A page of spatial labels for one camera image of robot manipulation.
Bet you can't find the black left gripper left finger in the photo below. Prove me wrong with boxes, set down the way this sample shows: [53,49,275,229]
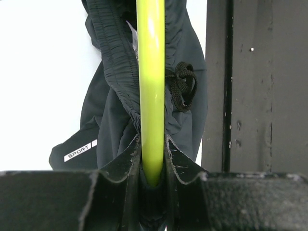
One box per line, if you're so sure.
[0,136,141,231]

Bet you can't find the dark navy sport shorts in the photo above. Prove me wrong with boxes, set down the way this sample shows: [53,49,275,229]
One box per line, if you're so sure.
[49,0,207,170]

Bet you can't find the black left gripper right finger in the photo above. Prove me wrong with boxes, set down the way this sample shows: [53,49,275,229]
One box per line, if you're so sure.
[165,135,308,231]

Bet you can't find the green plastic hanger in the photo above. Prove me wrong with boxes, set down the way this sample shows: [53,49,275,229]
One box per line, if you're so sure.
[136,0,165,187]

